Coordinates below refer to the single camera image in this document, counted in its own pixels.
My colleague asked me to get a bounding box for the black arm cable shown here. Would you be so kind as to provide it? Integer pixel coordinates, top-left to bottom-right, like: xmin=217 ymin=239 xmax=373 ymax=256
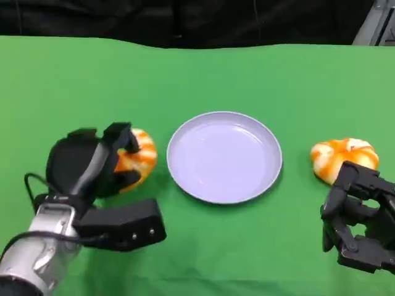
xmin=0 ymin=173 xmax=78 ymax=257

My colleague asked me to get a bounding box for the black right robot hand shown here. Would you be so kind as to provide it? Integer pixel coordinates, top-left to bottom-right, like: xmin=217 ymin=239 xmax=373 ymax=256
xmin=320 ymin=160 xmax=395 ymax=275

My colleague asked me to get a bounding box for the green cloth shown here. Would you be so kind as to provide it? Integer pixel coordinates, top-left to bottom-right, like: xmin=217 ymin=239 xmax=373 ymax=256
xmin=0 ymin=35 xmax=395 ymax=296

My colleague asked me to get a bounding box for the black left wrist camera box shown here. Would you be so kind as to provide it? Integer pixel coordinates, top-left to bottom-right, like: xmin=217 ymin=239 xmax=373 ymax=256
xmin=73 ymin=199 xmax=167 ymax=253

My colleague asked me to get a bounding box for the black backdrop curtain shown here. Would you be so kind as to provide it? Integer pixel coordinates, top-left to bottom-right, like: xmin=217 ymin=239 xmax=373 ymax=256
xmin=0 ymin=0 xmax=376 ymax=50

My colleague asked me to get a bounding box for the orange white toy bread roll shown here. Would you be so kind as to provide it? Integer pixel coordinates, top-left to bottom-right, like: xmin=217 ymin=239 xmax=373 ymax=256
xmin=113 ymin=128 xmax=159 ymax=194
xmin=310 ymin=138 xmax=380 ymax=186

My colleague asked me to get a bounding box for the grey metal frame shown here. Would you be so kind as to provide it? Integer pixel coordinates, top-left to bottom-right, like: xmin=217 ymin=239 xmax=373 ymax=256
xmin=353 ymin=0 xmax=395 ymax=47

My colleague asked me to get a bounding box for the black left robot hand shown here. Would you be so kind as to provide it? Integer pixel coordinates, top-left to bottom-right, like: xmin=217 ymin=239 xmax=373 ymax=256
xmin=45 ymin=122 xmax=141 ymax=207

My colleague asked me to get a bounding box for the lilac plate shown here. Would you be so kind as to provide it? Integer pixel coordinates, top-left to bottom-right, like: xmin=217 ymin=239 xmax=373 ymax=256
xmin=166 ymin=110 xmax=283 ymax=205

